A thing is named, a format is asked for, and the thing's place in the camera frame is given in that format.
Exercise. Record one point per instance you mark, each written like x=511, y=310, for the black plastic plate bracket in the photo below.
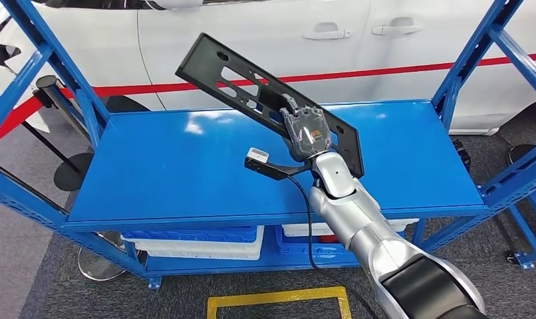
x=193, y=66

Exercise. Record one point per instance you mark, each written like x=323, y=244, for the blue metal shelf rack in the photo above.
x=206, y=167

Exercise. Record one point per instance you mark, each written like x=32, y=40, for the small black floor block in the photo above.
x=462, y=154

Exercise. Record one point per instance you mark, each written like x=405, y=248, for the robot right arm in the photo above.
x=360, y=220

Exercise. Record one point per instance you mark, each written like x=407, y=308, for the white car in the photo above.
x=250, y=44

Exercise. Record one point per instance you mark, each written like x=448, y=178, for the dark stanchion base disc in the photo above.
x=521, y=155

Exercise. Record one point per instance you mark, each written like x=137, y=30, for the red barrier belt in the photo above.
x=404, y=69

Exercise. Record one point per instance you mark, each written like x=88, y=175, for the red item in crate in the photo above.
x=327, y=239

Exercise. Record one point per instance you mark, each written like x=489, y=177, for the blue plastic crate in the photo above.
x=184, y=234
x=294, y=248

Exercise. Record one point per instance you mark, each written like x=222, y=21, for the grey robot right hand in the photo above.
x=307, y=132

